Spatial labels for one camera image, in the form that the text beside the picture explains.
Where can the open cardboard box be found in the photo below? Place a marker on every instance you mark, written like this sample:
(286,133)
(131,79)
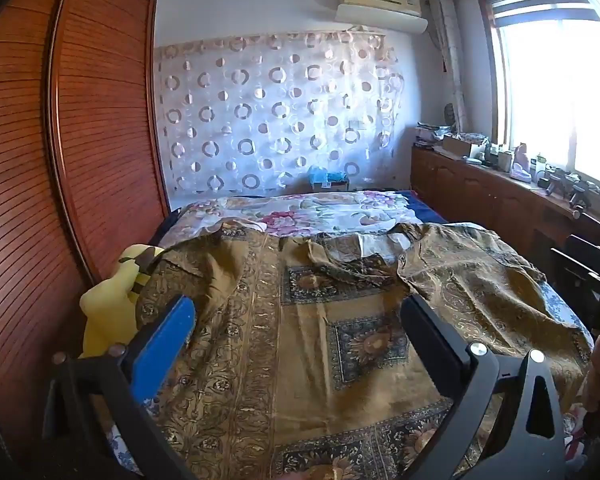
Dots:
(460,146)

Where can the dark oval wall hanging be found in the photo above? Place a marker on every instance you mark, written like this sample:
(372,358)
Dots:
(450,116)

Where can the white air conditioner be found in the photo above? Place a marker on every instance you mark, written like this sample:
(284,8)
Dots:
(385,19)

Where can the wooden side cabinet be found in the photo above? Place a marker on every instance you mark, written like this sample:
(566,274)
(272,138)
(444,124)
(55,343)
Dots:
(460,185)

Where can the pale checked window curtain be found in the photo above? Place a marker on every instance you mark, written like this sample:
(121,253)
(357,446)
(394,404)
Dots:
(447,60)

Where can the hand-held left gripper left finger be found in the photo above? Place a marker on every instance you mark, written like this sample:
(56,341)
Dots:
(171,340)

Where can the pile of papers and packets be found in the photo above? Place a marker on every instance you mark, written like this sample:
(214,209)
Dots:
(430,135)

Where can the pink figurine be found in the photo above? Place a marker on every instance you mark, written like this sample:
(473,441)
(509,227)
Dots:
(521,162)

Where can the yellow plush toy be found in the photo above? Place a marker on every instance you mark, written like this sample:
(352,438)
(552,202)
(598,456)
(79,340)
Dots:
(105,310)

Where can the black chair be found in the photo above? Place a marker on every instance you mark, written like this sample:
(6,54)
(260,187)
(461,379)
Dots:
(580,260)

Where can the pink floral blanket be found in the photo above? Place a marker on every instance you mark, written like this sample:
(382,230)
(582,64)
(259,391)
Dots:
(305,210)

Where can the white wall socket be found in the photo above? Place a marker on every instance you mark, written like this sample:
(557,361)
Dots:
(358,125)

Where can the spare black gripper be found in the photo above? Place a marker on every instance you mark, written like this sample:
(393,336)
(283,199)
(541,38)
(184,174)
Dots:
(554,182)
(580,197)

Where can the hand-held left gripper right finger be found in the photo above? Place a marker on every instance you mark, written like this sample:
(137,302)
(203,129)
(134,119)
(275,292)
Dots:
(432,332)

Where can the navy blue blanket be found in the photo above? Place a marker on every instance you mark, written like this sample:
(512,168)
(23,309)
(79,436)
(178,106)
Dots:
(425,207)

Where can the blue object behind bed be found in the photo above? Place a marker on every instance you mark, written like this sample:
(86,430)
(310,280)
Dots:
(327,179)

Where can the wooden framed window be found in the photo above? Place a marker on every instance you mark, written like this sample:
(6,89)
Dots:
(555,85)

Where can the wooden headboard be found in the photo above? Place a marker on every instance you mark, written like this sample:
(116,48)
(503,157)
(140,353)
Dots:
(95,135)

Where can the sheer circle-patterned curtain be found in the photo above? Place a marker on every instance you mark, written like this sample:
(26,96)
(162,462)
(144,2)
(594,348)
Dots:
(280,110)

